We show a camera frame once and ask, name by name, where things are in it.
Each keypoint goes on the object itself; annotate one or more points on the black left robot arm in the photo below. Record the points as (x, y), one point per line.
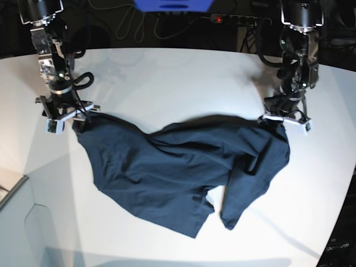
(298, 70)

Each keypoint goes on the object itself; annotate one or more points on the dark navy t-shirt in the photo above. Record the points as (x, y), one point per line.
(164, 177)

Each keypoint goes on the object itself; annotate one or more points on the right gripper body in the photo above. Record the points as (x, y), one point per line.
(60, 108)

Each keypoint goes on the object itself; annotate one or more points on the black device with label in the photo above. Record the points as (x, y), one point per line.
(340, 254)

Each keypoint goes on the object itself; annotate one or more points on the blue plastic bin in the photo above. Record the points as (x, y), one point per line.
(173, 5)

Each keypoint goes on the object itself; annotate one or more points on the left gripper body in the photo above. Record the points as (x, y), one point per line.
(287, 105)

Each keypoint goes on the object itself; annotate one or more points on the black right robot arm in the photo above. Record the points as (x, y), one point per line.
(56, 63)

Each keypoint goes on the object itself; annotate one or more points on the black power strip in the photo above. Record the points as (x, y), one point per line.
(234, 19)

